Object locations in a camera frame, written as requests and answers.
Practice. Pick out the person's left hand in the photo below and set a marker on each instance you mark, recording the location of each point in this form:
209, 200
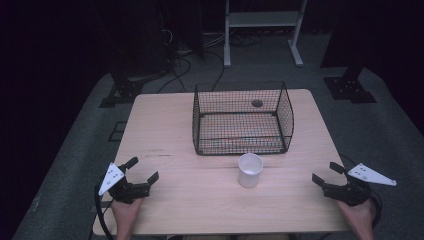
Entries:
126, 213

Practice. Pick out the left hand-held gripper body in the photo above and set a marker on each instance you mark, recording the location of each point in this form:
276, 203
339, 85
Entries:
128, 191

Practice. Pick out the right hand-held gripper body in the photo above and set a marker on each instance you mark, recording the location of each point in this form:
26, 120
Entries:
350, 195

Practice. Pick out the white metal stand frame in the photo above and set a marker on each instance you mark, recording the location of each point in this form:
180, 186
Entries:
263, 19

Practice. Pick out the black stand base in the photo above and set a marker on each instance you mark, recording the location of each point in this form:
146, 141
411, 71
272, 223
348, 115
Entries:
123, 93
349, 88

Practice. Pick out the person's right hand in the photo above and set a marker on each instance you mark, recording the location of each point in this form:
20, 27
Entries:
358, 215

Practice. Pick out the white cup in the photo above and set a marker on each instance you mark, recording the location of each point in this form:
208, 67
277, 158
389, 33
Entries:
250, 173

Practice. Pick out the black round table grommet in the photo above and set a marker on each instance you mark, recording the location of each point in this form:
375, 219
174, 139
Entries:
257, 103

